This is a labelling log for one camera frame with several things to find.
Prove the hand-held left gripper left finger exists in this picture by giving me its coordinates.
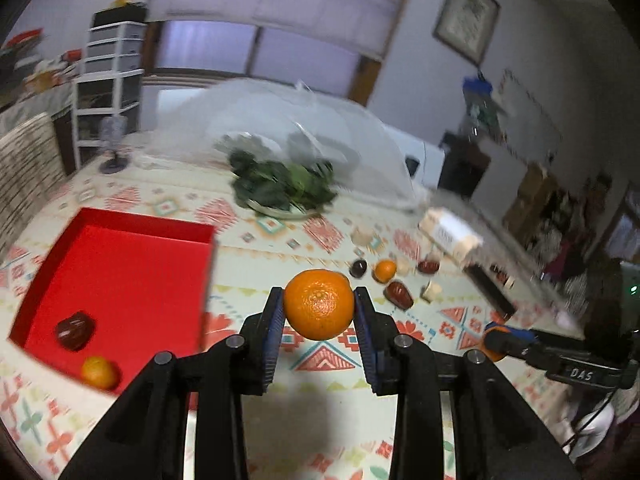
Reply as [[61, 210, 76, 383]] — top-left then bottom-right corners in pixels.
[[60, 286, 286, 480]]

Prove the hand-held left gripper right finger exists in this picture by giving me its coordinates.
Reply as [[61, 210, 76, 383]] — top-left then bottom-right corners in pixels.
[[353, 286, 583, 480]]

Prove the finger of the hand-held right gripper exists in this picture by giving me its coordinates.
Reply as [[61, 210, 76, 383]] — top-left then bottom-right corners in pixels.
[[487, 326, 548, 367]]

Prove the large orange mandarin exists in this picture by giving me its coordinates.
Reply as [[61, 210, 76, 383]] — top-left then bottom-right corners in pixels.
[[283, 269, 356, 341]]

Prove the red box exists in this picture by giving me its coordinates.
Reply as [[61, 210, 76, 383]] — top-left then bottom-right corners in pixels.
[[9, 207, 217, 395]]

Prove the black tray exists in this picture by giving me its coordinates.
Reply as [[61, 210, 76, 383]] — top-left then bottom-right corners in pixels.
[[464, 262, 517, 320]]

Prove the pale green plate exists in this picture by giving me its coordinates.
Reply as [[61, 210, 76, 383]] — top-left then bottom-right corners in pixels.
[[232, 194, 325, 220]]

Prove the tissue paper pack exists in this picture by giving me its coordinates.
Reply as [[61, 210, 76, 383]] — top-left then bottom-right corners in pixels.
[[419, 206, 484, 264]]

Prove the cardboard box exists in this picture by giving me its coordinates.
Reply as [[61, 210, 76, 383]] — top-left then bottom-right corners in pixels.
[[502, 161, 552, 233]]

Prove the plate of green leaves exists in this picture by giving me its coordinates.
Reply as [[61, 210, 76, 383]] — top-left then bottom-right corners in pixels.
[[229, 149, 339, 213]]

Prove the black speaker box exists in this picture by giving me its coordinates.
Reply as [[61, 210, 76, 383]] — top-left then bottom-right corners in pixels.
[[439, 131, 492, 200]]

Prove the white chair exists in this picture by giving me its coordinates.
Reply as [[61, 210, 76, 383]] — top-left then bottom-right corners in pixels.
[[387, 124, 447, 192]]

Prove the white mesh food cover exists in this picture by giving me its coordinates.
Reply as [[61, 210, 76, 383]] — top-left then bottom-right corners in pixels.
[[145, 77, 437, 212]]

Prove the small desk fan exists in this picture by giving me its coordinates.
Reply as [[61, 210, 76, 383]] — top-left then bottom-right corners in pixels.
[[99, 115, 132, 175]]

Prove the patterned chair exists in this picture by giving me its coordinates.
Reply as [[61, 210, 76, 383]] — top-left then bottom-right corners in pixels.
[[0, 112, 69, 261]]

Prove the white plastic drawer unit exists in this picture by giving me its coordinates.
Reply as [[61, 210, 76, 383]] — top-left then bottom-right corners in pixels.
[[72, 9, 147, 171]]

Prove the framed wall picture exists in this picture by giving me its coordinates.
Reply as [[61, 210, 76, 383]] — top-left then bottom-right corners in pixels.
[[432, 0, 501, 66]]

